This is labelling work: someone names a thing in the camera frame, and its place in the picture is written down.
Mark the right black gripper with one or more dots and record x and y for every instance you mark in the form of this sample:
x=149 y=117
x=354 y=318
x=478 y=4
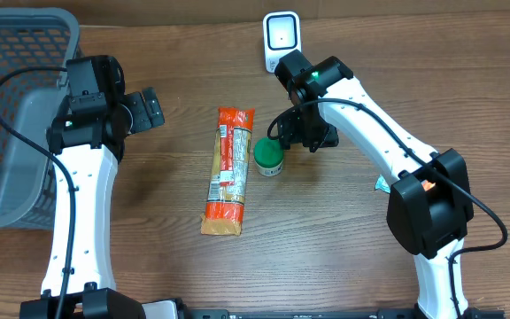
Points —
x=308 y=136

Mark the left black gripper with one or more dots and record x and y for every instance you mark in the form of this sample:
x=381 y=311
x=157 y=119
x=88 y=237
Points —
x=144 y=112

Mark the green lidded Knorr tub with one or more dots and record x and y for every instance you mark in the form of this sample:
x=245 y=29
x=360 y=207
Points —
x=268 y=155

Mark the teal snack packet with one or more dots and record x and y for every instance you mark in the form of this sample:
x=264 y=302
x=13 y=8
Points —
x=381 y=185

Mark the orange pasta packet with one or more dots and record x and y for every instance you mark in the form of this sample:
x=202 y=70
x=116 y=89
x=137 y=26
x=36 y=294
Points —
x=225 y=202

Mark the small orange sachet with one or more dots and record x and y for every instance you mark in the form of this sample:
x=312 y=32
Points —
x=427 y=185

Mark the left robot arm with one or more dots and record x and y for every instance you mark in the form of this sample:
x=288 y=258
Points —
x=87 y=141

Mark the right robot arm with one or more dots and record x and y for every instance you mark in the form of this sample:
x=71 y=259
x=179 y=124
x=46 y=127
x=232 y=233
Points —
x=428 y=210

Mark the white barcode scanner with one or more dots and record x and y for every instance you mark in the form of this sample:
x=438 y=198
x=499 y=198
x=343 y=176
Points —
x=281 y=35

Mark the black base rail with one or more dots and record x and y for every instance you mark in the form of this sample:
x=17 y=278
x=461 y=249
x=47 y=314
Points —
x=381 y=313

